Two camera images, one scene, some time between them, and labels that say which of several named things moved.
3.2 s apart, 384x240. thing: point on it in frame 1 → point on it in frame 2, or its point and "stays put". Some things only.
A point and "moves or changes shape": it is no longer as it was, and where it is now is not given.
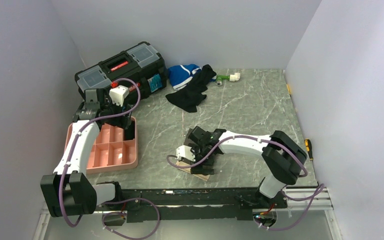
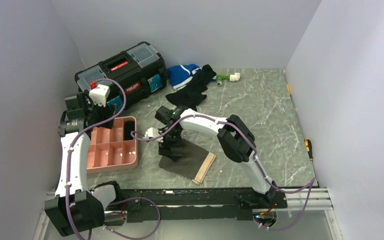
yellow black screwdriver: (309, 147) stays put
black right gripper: (195, 148) → (165, 149)
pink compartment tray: (111, 152) stays put
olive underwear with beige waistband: (202, 171) moves or changes shape
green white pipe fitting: (235, 77) stays put
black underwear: (188, 99) stays put
